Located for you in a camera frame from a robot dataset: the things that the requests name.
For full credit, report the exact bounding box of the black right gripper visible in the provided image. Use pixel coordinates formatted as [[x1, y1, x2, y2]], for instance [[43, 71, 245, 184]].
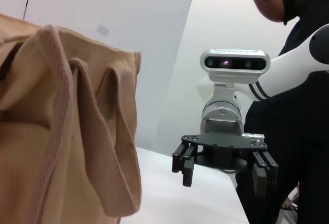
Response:
[[171, 118, 280, 199]]

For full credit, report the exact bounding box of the khaki canvas food bag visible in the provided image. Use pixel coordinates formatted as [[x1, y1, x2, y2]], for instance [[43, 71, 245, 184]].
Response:
[[0, 13, 142, 224]]

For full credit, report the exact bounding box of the person's bare forearm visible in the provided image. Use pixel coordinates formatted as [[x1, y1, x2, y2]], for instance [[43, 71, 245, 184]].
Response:
[[253, 0, 287, 23]]

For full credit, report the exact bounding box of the person in black clothes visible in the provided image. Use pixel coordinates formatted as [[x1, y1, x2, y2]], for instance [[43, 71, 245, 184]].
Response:
[[236, 0, 329, 224]]

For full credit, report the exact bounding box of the right gripper cable with connectors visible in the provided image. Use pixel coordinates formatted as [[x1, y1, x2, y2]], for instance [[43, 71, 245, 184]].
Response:
[[243, 132, 266, 143]]

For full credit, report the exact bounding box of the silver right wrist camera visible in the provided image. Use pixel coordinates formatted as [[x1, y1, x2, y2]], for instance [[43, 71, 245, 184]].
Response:
[[199, 48, 271, 85]]

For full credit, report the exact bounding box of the white wall sticker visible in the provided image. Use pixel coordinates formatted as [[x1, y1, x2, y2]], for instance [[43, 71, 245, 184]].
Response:
[[96, 24, 111, 37]]

